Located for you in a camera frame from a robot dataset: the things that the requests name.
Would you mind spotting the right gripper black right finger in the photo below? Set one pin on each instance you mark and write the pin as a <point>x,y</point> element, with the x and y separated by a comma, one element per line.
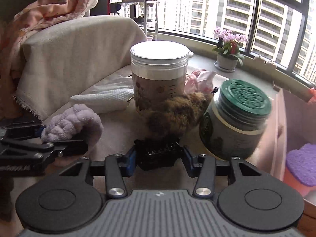
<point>206,168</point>

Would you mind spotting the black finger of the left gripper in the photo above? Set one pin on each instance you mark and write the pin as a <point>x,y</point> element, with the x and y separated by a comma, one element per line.
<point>16,145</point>

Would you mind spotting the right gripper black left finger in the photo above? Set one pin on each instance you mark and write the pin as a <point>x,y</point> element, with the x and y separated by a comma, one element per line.
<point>77,177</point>

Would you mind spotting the black hair claw clip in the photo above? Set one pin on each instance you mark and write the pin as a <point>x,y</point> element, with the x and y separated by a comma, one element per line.
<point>157,153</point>

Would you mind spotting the lavender plush towel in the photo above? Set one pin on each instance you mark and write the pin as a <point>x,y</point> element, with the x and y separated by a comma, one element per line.
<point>78,119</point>

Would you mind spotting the green lid glass jar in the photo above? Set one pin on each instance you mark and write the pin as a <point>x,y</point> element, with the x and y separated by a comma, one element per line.
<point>235,120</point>

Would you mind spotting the brown furry plush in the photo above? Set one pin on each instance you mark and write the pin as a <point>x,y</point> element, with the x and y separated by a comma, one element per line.
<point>176,116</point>

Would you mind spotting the white quilted cloth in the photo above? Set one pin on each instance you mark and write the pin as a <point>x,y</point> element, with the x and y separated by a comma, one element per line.
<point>105,101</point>

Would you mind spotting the pink baby cloth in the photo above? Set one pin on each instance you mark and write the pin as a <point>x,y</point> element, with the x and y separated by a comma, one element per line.
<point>199,81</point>

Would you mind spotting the purple heart sponge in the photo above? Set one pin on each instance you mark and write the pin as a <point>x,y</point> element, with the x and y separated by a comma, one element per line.
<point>301,164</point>

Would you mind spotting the pink storage box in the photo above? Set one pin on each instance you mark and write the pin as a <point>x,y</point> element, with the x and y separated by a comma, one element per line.
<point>290,126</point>

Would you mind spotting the beige covered sofa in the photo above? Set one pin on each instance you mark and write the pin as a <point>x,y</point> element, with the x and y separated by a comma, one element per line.
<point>70,58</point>

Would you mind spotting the large clear floral jar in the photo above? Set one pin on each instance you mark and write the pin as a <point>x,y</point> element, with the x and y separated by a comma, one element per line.
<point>158,72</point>

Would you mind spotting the potted pink orchid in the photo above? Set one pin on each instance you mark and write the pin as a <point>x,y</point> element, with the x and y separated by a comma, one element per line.
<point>228,49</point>

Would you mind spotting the peach pink blanket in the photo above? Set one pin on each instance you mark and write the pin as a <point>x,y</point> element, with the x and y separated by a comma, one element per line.
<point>35,17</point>

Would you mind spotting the metal plant rack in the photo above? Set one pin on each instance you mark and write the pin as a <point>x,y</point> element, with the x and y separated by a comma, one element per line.
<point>146,17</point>

